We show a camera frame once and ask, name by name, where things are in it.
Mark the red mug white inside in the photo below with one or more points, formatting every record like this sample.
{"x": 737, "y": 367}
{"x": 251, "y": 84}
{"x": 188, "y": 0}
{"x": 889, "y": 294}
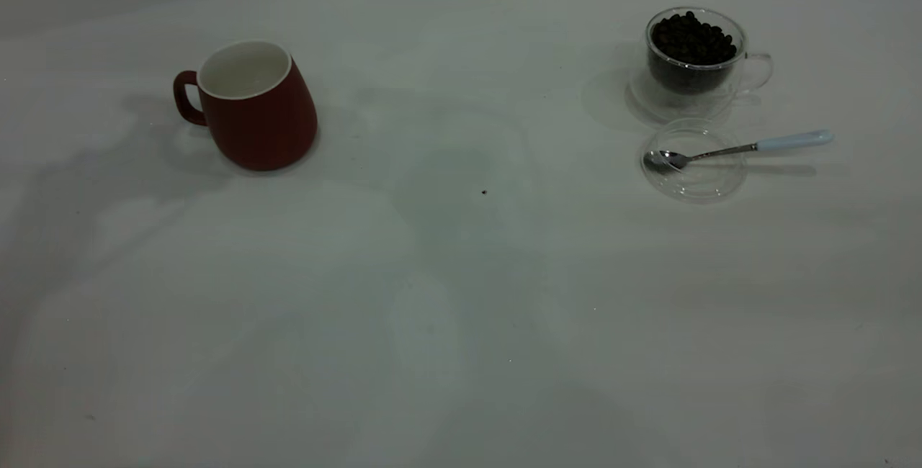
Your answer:
{"x": 266, "y": 129}

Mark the clear glass saucer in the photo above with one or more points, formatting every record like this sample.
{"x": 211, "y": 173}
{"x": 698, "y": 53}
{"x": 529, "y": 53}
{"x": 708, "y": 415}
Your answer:
{"x": 709, "y": 183}
{"x": 645, "y": 106}

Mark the dark roasted coffee beans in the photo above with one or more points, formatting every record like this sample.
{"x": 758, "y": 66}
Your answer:
{"x": 691, "y": 39}

